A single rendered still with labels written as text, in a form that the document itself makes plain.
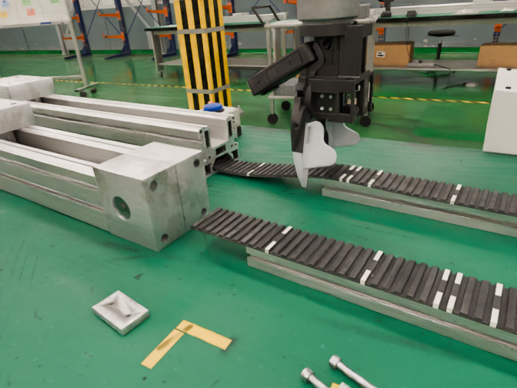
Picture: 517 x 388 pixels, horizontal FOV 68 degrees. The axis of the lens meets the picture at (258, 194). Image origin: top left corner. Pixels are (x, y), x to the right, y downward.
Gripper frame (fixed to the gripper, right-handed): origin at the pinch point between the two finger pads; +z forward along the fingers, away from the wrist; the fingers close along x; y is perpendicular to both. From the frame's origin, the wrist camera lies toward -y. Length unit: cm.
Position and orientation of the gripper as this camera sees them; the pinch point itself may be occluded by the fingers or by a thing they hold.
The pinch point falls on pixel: (313, 168)
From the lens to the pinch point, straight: 58.4
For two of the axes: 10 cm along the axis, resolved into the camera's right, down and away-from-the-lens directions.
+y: 8.3, 2.0, -5.2
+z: 0.7, 8.9, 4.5
